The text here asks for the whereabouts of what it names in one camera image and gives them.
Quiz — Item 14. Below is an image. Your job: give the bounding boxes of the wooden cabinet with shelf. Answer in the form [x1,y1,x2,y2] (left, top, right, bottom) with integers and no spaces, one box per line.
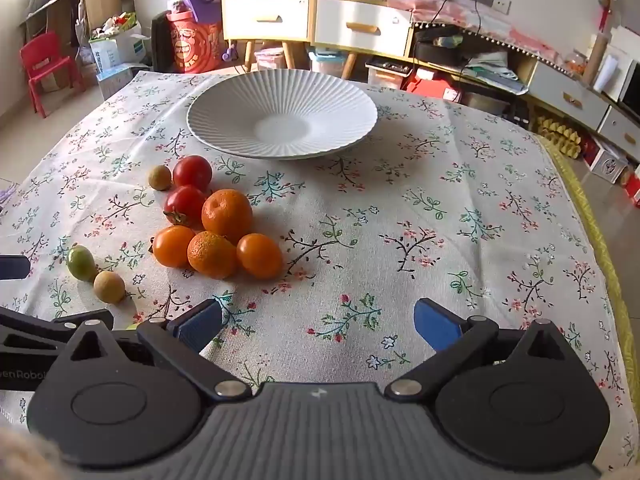
[222,0,313,73]

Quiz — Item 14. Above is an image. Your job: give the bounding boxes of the yellow fringed cloth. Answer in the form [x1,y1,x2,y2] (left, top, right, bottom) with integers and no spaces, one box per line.
[537,135,640,461]

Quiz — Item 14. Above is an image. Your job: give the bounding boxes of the red flat box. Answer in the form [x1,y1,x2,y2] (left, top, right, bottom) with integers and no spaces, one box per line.
[405,67,463,103]

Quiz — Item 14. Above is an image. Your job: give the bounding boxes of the brown longan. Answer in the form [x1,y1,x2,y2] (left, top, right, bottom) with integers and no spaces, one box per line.
[147,165,173,192]
[93,271,126,304]

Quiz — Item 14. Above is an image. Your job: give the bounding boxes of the yellow egg tray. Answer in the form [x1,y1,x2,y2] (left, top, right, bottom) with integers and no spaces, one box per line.
[537,115,583,158]

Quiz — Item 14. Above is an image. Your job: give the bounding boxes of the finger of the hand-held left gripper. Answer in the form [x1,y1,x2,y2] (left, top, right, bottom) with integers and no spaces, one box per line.
[0,306,116,392]
[0,255,31,281]

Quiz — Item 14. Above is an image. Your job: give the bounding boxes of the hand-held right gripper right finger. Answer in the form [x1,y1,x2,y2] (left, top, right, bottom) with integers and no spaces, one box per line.
[384,297,573,401]

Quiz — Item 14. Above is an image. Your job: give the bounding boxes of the small bumpy mandarin orange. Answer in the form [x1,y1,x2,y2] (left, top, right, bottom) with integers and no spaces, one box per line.
[187,230,238,280]

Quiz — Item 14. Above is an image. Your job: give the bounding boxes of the clear box blue lid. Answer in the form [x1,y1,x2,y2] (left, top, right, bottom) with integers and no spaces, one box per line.
[308,50,346,78]

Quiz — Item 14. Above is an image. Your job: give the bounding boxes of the pink beaded cloth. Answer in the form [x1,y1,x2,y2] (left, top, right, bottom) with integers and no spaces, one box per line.
[385,0,561,66]

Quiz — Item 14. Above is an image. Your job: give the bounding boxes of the floral tablecloth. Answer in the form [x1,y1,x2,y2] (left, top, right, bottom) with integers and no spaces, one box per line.
[0,69,628,471]

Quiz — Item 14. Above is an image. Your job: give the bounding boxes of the black upright appliance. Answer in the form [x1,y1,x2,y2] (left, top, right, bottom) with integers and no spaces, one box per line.
[151,11,173,73]

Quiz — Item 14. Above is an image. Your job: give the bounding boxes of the small orange persimmon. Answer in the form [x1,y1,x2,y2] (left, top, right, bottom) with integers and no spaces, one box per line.
[152,225,197,268]
[236,233,284,280]

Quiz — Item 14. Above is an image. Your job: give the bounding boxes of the person's right forearm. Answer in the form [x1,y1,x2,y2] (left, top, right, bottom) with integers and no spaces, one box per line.
[0,427,66,480]

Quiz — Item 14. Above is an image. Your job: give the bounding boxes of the white ribbed plate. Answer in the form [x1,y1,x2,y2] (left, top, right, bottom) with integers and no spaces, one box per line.
[186,70,378,161]

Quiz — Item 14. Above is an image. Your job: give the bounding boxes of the pink storage box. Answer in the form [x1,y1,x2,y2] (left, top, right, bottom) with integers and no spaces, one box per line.
[255,47,288,71]

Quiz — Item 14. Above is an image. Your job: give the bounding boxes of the red printed bucket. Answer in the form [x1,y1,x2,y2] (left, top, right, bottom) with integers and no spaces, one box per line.
[166,10,223,75]

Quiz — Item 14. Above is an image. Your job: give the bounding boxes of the cardboard tube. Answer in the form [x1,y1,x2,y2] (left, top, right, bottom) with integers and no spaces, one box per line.
[582,32,608,86]

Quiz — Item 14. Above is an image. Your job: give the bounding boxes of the low wooden media cabinet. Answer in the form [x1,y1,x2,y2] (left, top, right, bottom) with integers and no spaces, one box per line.
[410,25,640,161]

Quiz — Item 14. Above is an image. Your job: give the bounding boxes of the small green jujube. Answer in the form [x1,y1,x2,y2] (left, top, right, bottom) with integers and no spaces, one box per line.
[66,244,98,282]

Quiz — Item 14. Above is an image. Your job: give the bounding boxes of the red tomato with green calyx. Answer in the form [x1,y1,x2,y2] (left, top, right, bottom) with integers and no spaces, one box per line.
[164,185,208,228]

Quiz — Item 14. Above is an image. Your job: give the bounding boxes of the light blue box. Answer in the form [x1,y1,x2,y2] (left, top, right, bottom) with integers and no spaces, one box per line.
[97,65,136,101]

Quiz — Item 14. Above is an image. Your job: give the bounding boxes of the large mandarin orange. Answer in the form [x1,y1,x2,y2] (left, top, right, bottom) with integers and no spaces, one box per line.
[201,188,254,246]

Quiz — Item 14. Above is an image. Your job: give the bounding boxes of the wooden cabinet white drawer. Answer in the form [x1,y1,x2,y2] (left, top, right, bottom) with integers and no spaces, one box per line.
[310,0,416,81]

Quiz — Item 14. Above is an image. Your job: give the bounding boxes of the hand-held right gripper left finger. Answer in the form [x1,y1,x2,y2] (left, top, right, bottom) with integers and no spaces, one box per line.
[60,299,253,403]

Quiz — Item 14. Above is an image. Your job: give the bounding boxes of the white printed box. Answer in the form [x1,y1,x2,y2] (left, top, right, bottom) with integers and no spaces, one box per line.
[587,142,628,183]

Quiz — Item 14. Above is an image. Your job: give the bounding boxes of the clear storage box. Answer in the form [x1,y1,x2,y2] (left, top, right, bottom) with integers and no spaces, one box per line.
[365,57,416,91]

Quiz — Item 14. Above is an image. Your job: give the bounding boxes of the stack of papers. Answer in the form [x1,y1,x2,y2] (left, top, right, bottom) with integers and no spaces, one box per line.
[462,50,528,96]

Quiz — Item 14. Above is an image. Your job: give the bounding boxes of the white box of toys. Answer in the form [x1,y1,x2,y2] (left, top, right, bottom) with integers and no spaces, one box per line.
[89,12,151,78]

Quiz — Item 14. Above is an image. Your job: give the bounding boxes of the red plastic chair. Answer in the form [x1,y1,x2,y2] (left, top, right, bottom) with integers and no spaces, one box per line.
[20,31,86,113]

